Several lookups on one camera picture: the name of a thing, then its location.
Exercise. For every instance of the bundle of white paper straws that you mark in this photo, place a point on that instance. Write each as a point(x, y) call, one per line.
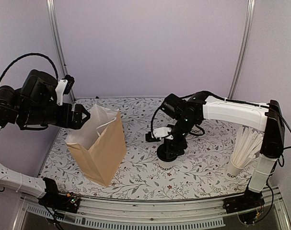
point(247, 144)

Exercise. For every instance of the aluminium front rail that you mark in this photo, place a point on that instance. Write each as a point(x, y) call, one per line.
point(172, 209)

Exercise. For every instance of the white paper coffee cup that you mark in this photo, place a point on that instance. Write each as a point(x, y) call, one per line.
point(166, 165)

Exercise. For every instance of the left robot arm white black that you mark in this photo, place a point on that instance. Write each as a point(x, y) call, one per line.
point(34, 107)

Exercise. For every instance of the aluminium frame post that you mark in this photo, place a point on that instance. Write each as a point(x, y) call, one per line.
point(55, 32)
point(244, 44)

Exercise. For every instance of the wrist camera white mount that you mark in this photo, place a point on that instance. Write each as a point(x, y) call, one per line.
point(64, 87)
point(158, 134)

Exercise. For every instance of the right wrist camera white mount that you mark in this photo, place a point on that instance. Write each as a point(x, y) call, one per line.
point(158, 134)

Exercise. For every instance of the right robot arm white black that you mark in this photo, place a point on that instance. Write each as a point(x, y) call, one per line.
point(206, 106)

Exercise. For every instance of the floral patterned table mat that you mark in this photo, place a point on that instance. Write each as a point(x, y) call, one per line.
point(202, 165)

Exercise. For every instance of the stack of white paper cups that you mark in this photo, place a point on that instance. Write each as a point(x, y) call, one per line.
point(197, 132)

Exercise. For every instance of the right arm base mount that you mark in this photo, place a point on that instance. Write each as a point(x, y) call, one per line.
point(248, 206)

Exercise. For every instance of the right aluminium frame post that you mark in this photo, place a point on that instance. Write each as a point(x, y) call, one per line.
point(244, 44)

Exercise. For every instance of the white cup holding straws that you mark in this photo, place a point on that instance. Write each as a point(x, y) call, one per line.
point(231, 170)

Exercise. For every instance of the left aluminium frame post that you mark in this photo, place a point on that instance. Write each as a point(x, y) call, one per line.
point(55, 32)

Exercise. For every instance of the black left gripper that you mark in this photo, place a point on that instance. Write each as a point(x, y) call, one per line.
point(76, 122)

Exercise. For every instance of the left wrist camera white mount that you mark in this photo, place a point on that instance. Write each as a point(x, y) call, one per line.
point(64, 87)

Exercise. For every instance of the brown paper bag white handles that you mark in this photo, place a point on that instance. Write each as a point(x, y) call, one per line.
point(99, 146)

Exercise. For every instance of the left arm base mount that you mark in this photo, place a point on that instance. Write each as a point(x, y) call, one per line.
point(52, 198)

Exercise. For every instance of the black plastic cup lid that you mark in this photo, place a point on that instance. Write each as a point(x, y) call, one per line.
point(161, 153)

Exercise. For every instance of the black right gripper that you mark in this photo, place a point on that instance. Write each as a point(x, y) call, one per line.
point(174, 147)

